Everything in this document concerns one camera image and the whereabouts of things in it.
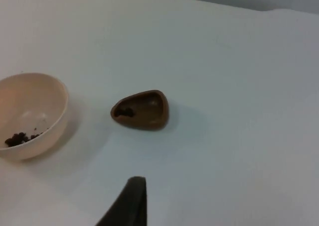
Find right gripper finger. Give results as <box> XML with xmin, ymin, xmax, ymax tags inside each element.
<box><xmin>95</xmin><ymin>176</ymin><xmax>148</xmax><ymax>226</ymax></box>

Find pale wooden bowl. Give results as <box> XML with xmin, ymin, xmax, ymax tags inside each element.
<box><xmin>0</xmin><ymin>73</ymin><xmax>70</xmax><ymax>161</ymax></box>

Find coffee beans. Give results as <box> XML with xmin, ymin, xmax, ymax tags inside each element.
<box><xmin>115</xmin><ymin>107</ymin><xmax>137</xmax><ymax>118</ymax></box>
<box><xmin>4</xmin><ymin>128</ymin><xmax>48</xmax><ymax>148</ymax></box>

